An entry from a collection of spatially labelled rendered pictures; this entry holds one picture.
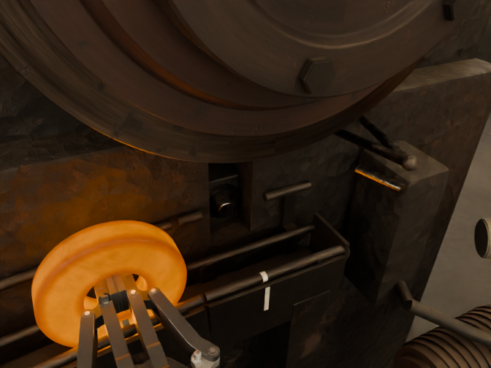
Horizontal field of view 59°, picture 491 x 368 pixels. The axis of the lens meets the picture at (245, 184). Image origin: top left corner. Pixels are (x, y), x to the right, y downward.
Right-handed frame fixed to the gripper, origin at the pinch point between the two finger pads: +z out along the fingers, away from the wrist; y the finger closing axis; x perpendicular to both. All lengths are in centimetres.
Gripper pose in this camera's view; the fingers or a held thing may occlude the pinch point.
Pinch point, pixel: (111, 277)
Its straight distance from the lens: 47.8
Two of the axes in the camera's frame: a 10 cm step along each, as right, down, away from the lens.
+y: 8.9, -2.4, 3.9
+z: -4.5, -5.5, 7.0
